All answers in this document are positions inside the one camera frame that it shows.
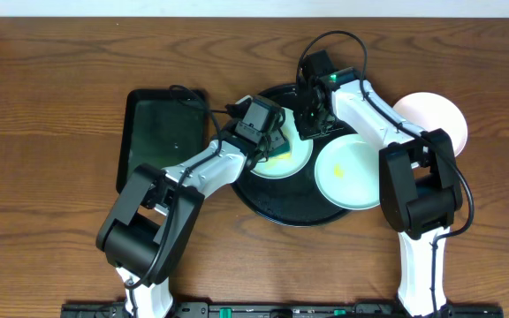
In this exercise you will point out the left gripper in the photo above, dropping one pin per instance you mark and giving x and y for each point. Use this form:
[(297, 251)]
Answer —
[(274, 142)]

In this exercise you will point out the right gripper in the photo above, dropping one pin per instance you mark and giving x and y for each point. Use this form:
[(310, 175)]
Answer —
[(315, 124)]

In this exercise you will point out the green yellow sponge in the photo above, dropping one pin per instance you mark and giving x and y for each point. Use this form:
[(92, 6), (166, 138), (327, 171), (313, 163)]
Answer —
[(279, 144)]

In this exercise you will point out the mint plate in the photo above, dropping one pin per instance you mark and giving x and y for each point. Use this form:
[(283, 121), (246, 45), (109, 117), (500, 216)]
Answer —
[(288, 163), (346, 173)]

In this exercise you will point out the white pink plate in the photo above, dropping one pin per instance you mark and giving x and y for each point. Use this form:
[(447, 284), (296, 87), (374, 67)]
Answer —
[(432, 111)]

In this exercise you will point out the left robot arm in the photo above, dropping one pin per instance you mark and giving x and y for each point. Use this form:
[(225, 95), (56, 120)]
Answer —
[(150, 223)]

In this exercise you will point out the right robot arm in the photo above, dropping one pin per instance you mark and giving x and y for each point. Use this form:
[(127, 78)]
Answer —
[(420, 186)]

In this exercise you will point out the black round tray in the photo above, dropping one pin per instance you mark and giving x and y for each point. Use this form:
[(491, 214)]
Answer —
[(295, 200)]

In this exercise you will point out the black rectangular tray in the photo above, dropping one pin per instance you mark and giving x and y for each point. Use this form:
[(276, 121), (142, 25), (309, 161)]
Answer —
[(161, 128)]

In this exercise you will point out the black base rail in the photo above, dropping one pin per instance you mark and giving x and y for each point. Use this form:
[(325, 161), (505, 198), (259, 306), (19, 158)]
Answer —
[(204, 310)]

